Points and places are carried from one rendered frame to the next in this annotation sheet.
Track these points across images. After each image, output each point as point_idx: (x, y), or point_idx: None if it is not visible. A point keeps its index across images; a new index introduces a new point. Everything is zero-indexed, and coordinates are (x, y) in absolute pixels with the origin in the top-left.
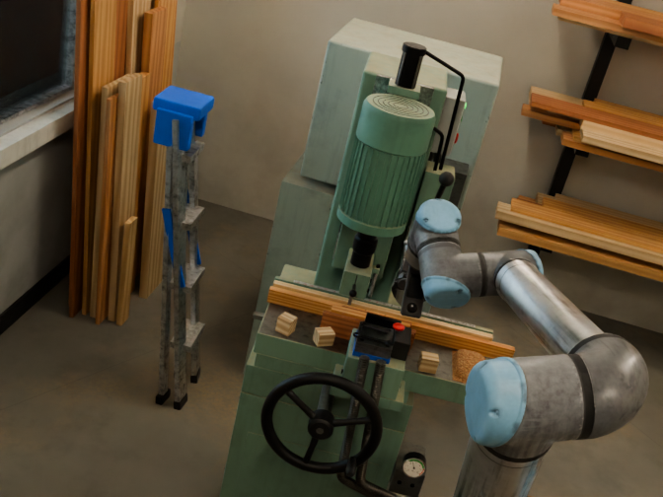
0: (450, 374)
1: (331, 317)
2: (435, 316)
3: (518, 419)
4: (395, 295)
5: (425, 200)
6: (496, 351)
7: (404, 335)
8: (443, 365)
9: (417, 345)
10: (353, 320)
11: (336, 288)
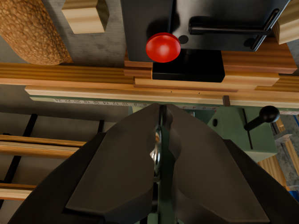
0: (46, 3)
1: (280, 63)
2: (106, 103)
3: None
4: (238, 156)
5: None
6: (14, 72)
7: (144, 22)
8: (68, 25)
9: (119, 57)
10: (237, 64)
11: (213, 113)
